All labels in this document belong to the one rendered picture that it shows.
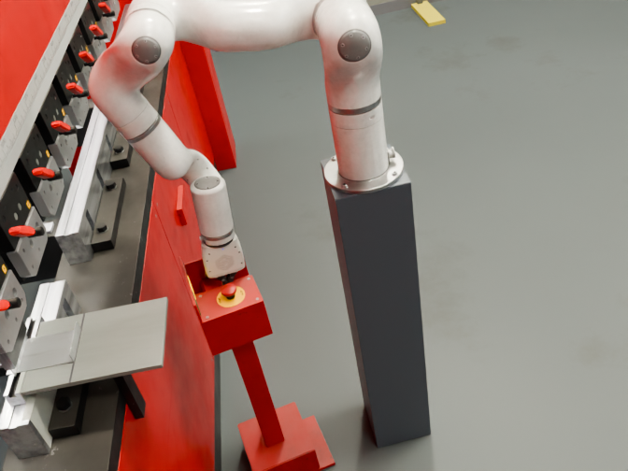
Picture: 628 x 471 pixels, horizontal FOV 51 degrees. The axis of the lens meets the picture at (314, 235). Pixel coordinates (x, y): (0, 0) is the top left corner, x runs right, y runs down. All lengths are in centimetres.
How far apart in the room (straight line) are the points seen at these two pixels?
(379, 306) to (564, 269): 119
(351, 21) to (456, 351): 147
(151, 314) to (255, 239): 176
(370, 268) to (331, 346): 91
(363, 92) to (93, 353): 75
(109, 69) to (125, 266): 54
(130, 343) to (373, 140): 67
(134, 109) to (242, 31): 28
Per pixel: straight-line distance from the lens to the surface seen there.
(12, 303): 123
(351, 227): 157
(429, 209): 309
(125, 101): 144
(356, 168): 152
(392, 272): 169
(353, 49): 131
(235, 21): 136
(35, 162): 155
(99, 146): 207
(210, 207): 157
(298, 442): 216
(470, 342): 251
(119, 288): 166
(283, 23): 138
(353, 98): 143
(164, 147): 149
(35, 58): 173
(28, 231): 134
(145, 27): 131
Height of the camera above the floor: 189
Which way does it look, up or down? 39 degrees down
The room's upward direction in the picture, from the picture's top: 12 degrees counter-clockwise
